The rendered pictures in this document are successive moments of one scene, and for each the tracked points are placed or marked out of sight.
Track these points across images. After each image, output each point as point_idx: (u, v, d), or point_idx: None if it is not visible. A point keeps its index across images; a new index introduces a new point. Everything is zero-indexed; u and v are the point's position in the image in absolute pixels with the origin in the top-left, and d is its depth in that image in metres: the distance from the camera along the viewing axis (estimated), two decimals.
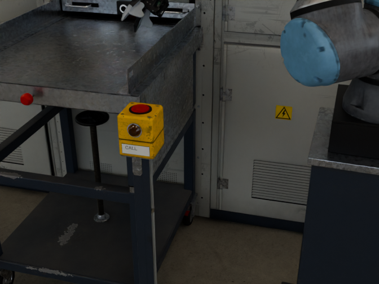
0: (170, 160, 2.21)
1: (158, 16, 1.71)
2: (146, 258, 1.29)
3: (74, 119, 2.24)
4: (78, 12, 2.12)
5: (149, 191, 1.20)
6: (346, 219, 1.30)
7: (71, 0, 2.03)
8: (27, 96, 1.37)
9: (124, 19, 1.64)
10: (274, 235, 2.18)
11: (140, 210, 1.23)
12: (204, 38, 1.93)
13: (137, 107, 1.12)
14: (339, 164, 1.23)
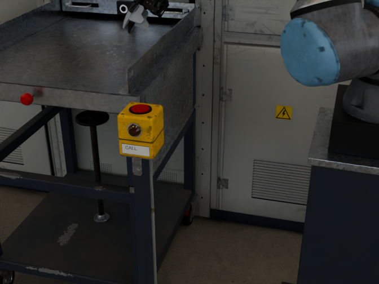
0: (170, 160, 2.21)
1: (158, 16, 1.71)
2: (146, 258, 1.29)
3: (74, 119, 2.24)
4: (78, 12, 2.12)
5: (149, 191, 1.20)
6: (346, 219, 1.30)
7: (71, 0, 2.03)
8: (27, 96, 1.37)
9: (126, 26, 1.68)
10: (274, 235, 2.18)
11: (140, 210, 1.23)
12: (204, 38, 1.93)
13: (137, 107, 1.12)
14: (339, 164, 1.23)
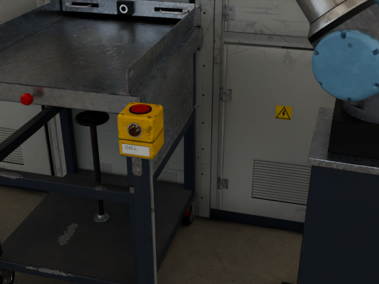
0: (170, 160, 2.21)
1: None
2: (146, 258, 1.29)
3: (74, 119, 2.24)
4: (78, 12, 2.12)
5: (149, 191, 1.20)
6: (346, 219, 1.30)
7: (71, 0, 2.03)
8: (27, 96, 1.37)
9: None
10: (274, 235, 2.18)
11: (140, 210, 1.23)
12: (204, 38, 1.93)
13: (137, 107, 1.12)
14: (339, 164, 1.23)
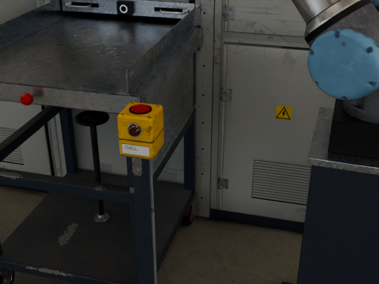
0: (170, 160, 2.21)
1: None
2: (146, 258, 1.29)
3: (74, 119, 2.24)
4: (78, 12, 2.12)
5: (149, 191, 1.20)
6: (346, 219, 1.30)
7: (71, 0, 2.03)
8: (27, 96, 1.37)
9: None
10: (274, 235, 2.18)
11: (140, 210, 1.23)
12: (204, 38, 1.93)
13: (137, 107, 1.12)
14: (339, 164, 1.23)
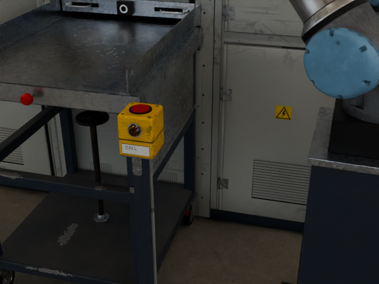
0: (170, 160, 2.21)
1: None
2: (146, 258, 1.29)
3: (74, 119, 2.24)
4: (78, 12, 2.12)
5: (149, 191, 1.20)
6: (346, 219, 1.30)
7: (71, 0, 2.03)
8: (27, 96, 1.37)
9: None
10: (274, 235, 2.18)
11: (140, 210, 1.23)
12: (204, 38, 1.93)
13: (137, 107, 1.12)
14: (339, 164, 1.23)
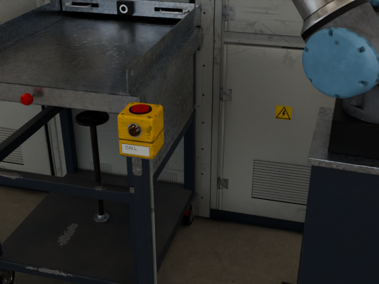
0: (170, 160, 2.21)
1: None
2: (146, 258, 1.29)
3: (74, 119, 2.24)
4: (78, 12, 2.12)
5: (149, 191, 1.20)
6: (346, 219, 1.30)
7: (71, 0, 2.03)
8: (27, 96, 1.37)
9: None
10: (274, 235, 2.18)
11: (140, 210, 1.23)
12: (204, 38, 1.93)
13: (137, 107, 1.12)
14: (339, 164, 1.23)
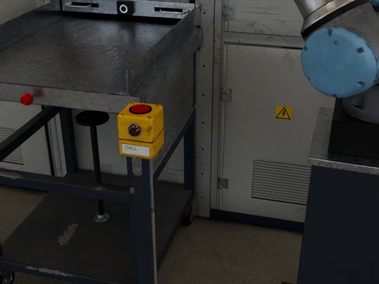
0: (170, 160, 2.21)
1: None
2: (146, 258, 1.29)
3: (74, 119, 2.24)
4: (78, 12, 2.12)
5: (149, 191, 1.20)
6: (346, 219, 1.30)
7: (71, 0, 2.03)
8: (27, 96, 1.37)
9: None
10: (274, 235, 2.18)
11: (140, 210, 1.23)
12: (204, 38, 1.93)
13: (137, 107, 1.12)
14: (339, 164, 1.23)
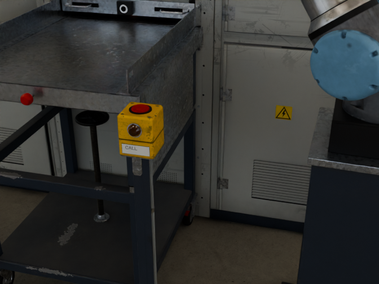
0: (170, 160, 2.21)
1: None
2: (146, 258, 1.29)
3: (74, 119, 2.24)
4: (78, 12, 2.12)
5: (149, 191, 1.20)
6: (346, 219, 1.30)
7: (71, 0, 2.03)
8: (27, 96, 1.37)
9: None
10: (274, 235, 2.18)
11: (140, 210, 1.23)
12: (204, 38, 1.93)
13: (137, 107, 1.12)
14: (339, 164, 1.23)
